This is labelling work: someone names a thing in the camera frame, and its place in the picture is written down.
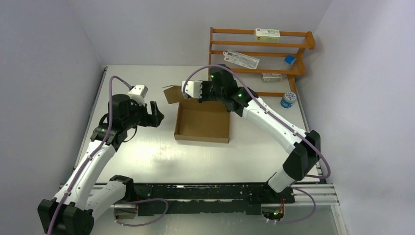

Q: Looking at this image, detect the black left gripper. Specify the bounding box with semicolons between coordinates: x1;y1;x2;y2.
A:
122;97;163;130

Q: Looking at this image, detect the brown cardboard box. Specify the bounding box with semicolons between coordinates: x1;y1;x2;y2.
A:
163;85;231;143

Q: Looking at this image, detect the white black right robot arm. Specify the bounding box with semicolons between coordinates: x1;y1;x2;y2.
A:
192;65;321;203

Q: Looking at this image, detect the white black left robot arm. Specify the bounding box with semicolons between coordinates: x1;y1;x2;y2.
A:
37;94;164;235

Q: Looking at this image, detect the small grey-white box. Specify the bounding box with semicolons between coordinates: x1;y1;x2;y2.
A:
261;73;283;82

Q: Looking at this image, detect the green white box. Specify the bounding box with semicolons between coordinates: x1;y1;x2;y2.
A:
254;28;280;43

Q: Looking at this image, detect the flat white packet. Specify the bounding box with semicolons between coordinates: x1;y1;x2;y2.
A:
223;50;260;70

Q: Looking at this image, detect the orange wooden shelf rack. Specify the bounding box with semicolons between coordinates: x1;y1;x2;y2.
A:
208;27;316;93

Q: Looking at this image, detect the blue white round jar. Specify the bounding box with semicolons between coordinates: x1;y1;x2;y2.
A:
280;91;297;108

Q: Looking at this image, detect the small blue block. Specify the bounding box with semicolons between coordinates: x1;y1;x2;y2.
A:
284;55;297;65

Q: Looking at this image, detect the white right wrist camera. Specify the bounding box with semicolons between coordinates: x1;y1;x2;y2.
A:
182;80;203;99

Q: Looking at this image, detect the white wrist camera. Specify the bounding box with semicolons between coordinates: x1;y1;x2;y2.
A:
127;85;148;106
182;80;203;99

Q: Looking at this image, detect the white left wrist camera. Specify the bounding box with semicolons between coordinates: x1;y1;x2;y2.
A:
127;85;148;106

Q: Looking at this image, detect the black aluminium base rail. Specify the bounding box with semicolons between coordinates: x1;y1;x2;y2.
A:
53;181;340;216

